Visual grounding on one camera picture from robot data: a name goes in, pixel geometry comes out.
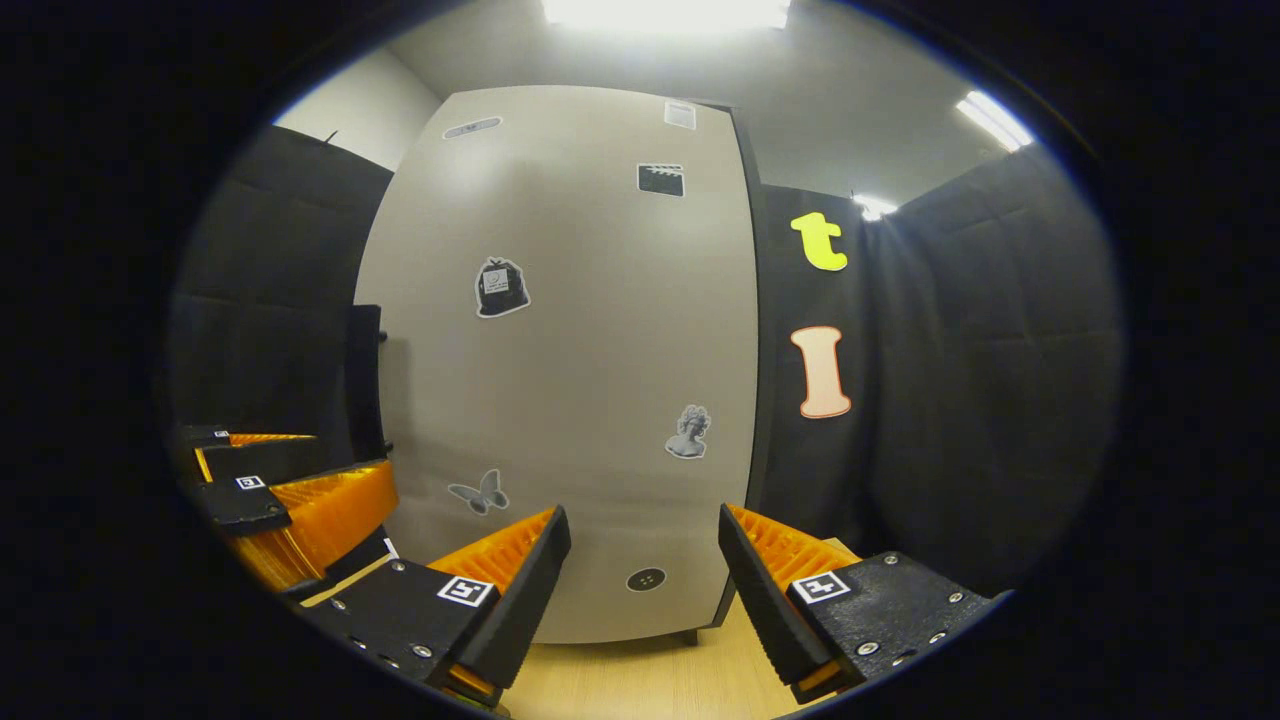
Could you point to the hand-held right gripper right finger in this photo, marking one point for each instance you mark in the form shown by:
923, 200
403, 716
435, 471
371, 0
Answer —
758, 600

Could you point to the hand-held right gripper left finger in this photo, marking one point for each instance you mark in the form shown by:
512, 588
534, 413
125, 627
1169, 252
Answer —
530, 600

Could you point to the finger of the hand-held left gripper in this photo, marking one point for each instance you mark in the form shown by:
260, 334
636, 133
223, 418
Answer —
270, 460
240, 505

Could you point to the black backdrop cloth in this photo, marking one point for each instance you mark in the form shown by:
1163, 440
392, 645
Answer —
950, 400

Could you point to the ceiling light panel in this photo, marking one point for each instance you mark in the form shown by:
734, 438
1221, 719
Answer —
995, 120
874, 207
665, 12

